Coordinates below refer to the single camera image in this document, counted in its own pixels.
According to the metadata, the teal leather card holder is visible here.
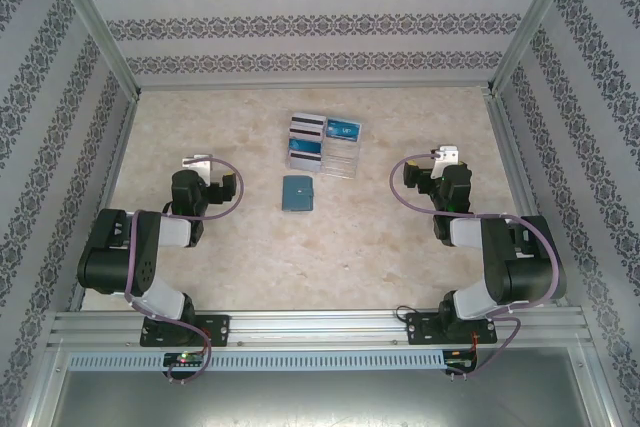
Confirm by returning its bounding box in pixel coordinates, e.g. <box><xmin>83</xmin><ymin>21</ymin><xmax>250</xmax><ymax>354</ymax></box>
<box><xmin>280</xmin><ymin>174</ymin><xmax>316</xmax><ymax>213</ymax></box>

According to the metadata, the clear acrylic card stand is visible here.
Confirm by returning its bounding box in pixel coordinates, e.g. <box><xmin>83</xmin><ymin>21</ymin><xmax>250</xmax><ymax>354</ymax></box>
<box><xmin>284</xmin><ymin>110</ymin><xmax>365</xmax><ymax>181</ymax></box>

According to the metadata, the blue VIP card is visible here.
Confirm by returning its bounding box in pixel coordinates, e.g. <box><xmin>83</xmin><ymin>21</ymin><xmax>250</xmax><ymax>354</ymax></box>
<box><xmin>324</xmin><ymin>116</ymin><xmax>363</xmax><ymax>143</ymax></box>

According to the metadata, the silver card with black stripe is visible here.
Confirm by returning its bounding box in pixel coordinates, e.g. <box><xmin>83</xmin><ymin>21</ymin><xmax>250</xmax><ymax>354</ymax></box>
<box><xmin>285</xmin><ymin>149</ymin><xmax>324</xmax><ymax>171</ymax></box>
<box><xmin>289</xmin><ymin>125</ymin><xmax>325</xmax><ymax>142</ymax></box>
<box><xmin>291</xmin><ymin>111</ymin><xmax>328</xmax><ymax>129</ymax></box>

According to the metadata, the light blue plastic card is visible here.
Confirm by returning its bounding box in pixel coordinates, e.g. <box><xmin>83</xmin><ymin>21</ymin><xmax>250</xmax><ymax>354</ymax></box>
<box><xmin>288</xmin><ymin>137</ymin><xmax>325</xmax><ymax>154</ymax></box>

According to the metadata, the small black circuit board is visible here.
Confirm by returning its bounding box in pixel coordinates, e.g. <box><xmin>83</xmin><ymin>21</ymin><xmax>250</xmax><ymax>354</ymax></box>
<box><xmin>162</xmin><ymin>351</ymin><xmax>207</xmax><ymax>368</ymax></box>
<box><xmin>445</xmin><ymin>356</ymin><xmax>480</xmax><ymax>374</ymax></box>

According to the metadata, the grey metal panel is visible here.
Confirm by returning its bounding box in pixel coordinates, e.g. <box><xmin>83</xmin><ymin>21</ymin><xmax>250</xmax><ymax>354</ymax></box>
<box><xmin>29</xmin><ymin>370</ymin><xmax>619</xmax><ymax>427</ymax></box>

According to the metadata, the purple cable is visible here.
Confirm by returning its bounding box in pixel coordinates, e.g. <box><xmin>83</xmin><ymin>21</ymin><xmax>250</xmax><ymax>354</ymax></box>
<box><xmin>389</xmin><ymin>151</ymin><xmax>561</xmax><ymax>381</ymax></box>
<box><xmin>123</xmin><ymin>156</ymin><xmax>246</xmax><ymax>386</ymax></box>

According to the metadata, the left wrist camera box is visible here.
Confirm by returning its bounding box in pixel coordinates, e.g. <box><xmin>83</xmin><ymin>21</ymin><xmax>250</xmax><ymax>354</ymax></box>
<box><xmin>181</xmin><ymin>153</ymin><xmax>215</xmax><ymax>172</ymax></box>

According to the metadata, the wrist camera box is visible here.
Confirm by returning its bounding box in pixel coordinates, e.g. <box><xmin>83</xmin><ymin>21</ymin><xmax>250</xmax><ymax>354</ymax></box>
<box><xmin>431</xmin><ymin>145</ymin><xmax>461</xmax><ymax>167</ymax></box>
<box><xmin>181</xmin><ymin>153</ymin><xmax>215</xmax><ymax>172</ymax></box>

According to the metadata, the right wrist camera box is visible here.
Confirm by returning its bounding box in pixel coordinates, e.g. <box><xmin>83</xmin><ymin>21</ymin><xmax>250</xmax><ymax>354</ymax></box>
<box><xmin>431</xmin><ymin>145</ymin><xmax>461</xmax><ymax>167</ymax></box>

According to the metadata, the aluminium side rail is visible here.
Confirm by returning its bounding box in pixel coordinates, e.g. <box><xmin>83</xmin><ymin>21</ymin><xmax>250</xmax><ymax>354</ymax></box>
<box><xmin>482</xmin><ymin>89</ymin><xmax>571</xmax><ymax>308</ymax></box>
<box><xmin>67</xmin><ymin>94</ymin><xmax>142</xmax><ymax>313</ymax></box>

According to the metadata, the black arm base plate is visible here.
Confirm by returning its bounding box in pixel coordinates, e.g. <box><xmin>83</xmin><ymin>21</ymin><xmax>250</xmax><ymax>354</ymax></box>
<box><xmin>404</xmin><ymin>311</ymin><xmax>499</xmax><ymax>347</ymax></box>
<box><xmin>139</xmin><ymin>314</ymin><xmax>232</xmax><ymax>348</ymax></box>

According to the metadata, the aluminium mounting rail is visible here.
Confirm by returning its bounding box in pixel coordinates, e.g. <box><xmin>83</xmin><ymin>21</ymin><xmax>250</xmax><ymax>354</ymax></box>
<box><xmin>47</xmin><ymin>310</ymin><xmax>594</xmax><ymax>349</ymax></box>

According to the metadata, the aluminium frame post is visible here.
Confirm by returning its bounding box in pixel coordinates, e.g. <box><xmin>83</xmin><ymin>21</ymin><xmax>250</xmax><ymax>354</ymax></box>
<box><xmin>38</xmin><ymin>0</ymin><xmax>142</xmax><ymax>101</ymax></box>
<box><xmin>485</xmin><ymin>0</ymin><xmax>587</xmax><ymax>97</ymax></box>

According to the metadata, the slotted grey cable duct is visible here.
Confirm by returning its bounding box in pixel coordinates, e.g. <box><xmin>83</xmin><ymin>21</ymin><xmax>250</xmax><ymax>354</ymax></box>
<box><xmin>67</xmin><ymin>350</ymin><xmax>447</xmax><ymax>372</ymax></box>

